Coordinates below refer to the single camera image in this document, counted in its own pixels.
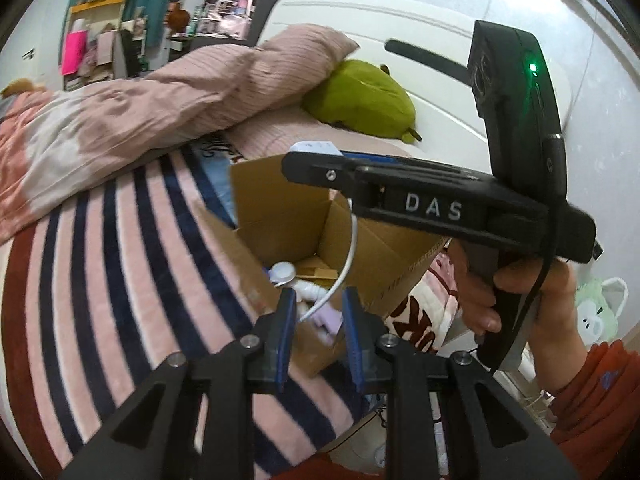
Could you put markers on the person's red clothing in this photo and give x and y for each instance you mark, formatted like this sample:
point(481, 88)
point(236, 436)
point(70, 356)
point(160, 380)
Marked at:
point(340, 467)

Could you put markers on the pink patchwork duvet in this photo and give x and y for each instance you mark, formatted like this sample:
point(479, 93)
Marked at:
point(125, 110)

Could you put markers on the green plush pillow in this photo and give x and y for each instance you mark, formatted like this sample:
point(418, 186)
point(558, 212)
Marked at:
point(360, 95)

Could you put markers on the green plush bag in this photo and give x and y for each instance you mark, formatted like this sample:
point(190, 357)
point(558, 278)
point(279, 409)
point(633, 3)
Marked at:
point(600, 310)

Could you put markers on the striped pink blanket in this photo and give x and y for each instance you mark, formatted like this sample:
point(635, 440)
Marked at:
point(125, 260)

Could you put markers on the red printed blanket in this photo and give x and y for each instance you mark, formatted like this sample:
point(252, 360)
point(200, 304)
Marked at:
point(425, 310)

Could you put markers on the tan plush toy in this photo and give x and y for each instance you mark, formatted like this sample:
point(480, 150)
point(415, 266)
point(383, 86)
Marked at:
point(20, 87)

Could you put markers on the person's right forearm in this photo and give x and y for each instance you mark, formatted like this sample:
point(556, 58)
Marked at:
point(600, 400)

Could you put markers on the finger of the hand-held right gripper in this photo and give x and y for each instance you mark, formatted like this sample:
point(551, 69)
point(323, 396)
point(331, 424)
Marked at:
point(315, 171)
point(400, 161)

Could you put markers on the brown plush toy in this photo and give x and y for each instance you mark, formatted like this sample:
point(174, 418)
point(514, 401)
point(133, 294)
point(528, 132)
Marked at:
point(179, 17)

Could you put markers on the person's right hand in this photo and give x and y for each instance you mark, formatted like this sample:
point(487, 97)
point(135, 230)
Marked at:
point(477, 305)

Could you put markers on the bright pink bag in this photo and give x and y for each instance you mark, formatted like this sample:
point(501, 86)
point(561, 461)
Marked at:
point(74, 52)

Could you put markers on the white headboard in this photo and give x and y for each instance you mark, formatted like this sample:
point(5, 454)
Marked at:
point(400, 20)

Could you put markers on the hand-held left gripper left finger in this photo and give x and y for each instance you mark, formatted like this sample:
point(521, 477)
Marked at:
point(285, 340)

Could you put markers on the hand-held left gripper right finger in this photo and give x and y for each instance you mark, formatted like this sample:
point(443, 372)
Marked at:
point(352, 340)

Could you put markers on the small purple box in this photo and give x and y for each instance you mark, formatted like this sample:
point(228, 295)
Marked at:
point(327, 319)

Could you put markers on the pink ribbed pillow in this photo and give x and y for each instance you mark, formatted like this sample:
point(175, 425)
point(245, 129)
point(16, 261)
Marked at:
point(280, 135)

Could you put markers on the brown cardboard box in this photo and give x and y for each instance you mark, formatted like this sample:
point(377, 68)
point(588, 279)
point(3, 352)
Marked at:
point(280, 200)

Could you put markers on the yellow topped shelf unit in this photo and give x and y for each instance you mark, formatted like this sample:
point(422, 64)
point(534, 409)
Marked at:
point(95, 7)

